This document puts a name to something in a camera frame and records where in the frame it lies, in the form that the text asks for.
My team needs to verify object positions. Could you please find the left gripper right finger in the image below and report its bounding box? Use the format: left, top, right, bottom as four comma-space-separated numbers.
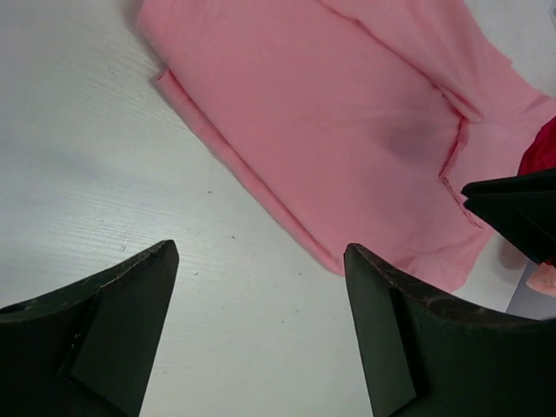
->
344, 244, 555, 416

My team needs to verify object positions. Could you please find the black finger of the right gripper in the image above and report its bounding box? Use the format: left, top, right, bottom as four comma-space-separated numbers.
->
461, 169, 555, 265

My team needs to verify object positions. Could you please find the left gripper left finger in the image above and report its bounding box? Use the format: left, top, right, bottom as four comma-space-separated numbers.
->
1, 240, 179, 416

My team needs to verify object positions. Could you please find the pink t shirt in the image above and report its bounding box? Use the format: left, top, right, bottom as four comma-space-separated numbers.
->
136, 1, 555, 292

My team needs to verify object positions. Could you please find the red t shirt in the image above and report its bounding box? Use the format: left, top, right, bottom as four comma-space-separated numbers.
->
518, 118, 556, 175

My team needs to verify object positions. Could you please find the peach t shirt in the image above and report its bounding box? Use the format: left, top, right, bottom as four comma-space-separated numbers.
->
526, 263, 556, 298

